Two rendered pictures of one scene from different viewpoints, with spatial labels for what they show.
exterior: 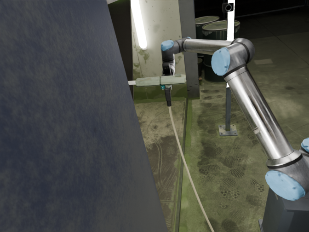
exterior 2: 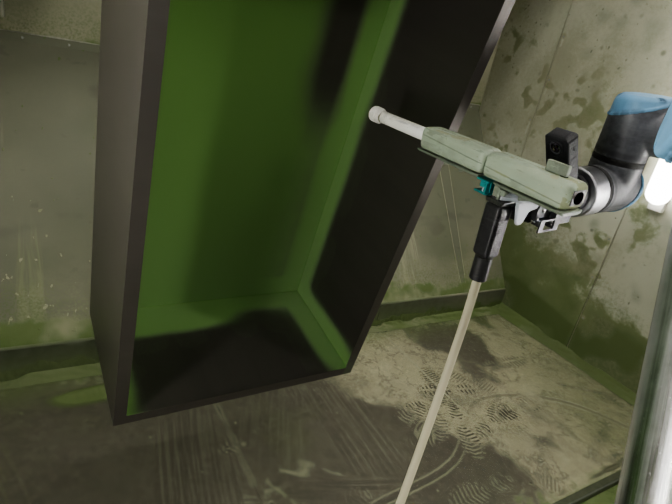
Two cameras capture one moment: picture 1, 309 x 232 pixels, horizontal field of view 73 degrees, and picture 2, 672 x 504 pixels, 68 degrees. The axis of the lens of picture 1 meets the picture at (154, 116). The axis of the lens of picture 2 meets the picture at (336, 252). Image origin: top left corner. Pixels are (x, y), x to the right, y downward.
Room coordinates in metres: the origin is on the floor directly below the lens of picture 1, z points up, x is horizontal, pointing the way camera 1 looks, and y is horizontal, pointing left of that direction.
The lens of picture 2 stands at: (0.44, -0.42, 1.26)
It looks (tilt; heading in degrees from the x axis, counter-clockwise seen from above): 22 degrees down; 40
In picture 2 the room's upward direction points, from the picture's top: 11 degrees clockwise
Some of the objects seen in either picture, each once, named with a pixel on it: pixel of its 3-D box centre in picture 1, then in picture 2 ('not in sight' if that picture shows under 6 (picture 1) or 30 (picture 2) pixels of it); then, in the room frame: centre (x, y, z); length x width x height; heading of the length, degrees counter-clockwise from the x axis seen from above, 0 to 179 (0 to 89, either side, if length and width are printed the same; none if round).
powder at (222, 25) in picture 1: (220, 26); not in sight; (3.38, -1.31, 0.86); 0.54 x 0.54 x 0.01
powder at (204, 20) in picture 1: (203, 20); not in sight; (4.02, -1.23, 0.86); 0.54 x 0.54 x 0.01
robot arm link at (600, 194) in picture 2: (168, 72); (576, 191); (1.39, -0.16, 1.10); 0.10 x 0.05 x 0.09; 77
